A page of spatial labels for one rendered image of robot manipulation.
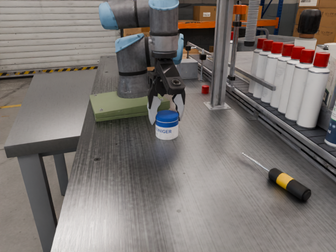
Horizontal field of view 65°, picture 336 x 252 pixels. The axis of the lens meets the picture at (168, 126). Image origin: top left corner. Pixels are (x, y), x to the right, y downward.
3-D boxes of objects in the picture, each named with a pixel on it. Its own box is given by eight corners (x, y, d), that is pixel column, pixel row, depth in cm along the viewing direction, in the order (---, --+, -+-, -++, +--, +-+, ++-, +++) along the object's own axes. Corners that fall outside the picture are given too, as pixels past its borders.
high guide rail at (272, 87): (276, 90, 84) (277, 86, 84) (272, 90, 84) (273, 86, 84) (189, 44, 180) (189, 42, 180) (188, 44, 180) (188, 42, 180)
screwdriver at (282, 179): (311, 199, 55) (314, 188, 54) (301, 204, 54) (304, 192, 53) (244, 155, 71) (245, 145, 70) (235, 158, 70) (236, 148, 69)
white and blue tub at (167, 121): (181, 138, 80) (182, 116, 77) (159, 142, 78) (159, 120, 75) (173, 129, 86) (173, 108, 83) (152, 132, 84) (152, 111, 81)
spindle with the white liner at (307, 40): (312, 82, 118) (329, 9, 106) (294, 83, 117) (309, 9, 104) (300, 77, 126) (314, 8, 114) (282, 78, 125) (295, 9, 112)
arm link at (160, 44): (182, 35, 70) (152, 37, 67) (182, 53, 72) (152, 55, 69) (172, 33, 76) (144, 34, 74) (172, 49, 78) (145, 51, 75)
